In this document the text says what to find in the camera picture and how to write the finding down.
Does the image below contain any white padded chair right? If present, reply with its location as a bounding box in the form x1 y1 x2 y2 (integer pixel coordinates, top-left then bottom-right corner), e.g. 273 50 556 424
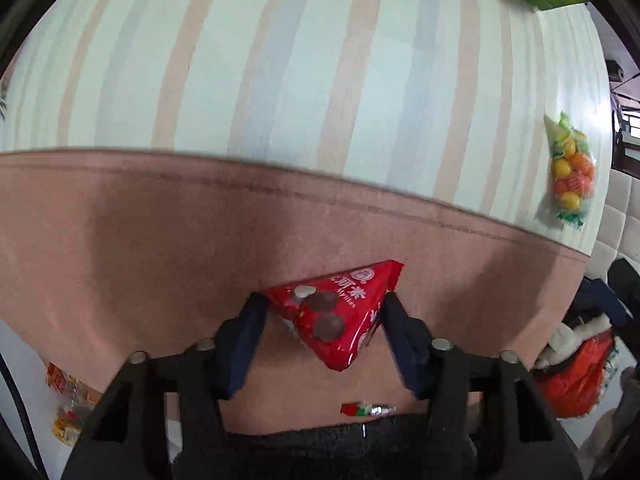
586 169 640 282

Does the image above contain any colourful candy bag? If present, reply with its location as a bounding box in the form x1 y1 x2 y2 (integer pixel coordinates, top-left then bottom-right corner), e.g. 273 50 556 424
544 110 597 230

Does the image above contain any small red green wrapper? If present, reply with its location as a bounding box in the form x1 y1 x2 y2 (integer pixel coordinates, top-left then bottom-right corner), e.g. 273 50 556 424
340 401 396 417

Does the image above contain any dark wooden chair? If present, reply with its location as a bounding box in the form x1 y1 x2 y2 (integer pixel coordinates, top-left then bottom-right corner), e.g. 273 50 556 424
605 60 639 179

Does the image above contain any red triangular chocolate pack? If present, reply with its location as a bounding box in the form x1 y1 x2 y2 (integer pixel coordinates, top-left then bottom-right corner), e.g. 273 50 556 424
264 260 404 372

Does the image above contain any striped cat table mat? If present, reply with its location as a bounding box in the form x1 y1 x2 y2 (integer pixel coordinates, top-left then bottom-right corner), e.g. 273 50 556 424
1 0 611 389

